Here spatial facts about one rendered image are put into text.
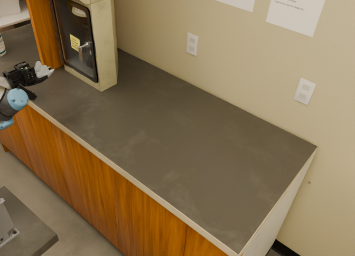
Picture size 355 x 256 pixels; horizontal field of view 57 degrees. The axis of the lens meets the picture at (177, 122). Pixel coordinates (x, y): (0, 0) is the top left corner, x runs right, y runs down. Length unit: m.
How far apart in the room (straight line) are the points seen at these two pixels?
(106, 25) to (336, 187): 1.35
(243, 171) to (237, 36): 0.64
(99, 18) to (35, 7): 0.38
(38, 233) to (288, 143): 1.10
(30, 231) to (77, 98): 0.77
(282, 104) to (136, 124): 0.70
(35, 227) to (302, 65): 1.22
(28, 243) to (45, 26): 1.13
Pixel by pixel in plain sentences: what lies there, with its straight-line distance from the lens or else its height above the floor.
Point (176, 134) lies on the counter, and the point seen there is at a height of 0.94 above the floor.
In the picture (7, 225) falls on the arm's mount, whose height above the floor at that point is 1.01.
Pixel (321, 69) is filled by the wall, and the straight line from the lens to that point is 1.49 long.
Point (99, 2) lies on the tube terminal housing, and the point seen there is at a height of 1.41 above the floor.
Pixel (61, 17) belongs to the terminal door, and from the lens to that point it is 1.79.
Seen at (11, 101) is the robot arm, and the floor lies 1.22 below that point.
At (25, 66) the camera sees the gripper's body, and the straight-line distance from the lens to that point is 1.55.
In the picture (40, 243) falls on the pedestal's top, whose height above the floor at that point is 0.94.
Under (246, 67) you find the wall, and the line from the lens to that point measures 1.64.
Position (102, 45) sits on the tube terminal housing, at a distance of 1.68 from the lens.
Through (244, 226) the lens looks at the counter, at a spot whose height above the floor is 0.94.
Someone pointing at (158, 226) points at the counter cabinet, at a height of 0.67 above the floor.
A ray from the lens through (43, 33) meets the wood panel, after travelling 1.93.
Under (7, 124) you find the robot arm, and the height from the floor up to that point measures 1.09.
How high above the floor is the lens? 1.95
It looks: 40 degrees down
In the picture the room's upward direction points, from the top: 4 degrees clockwise
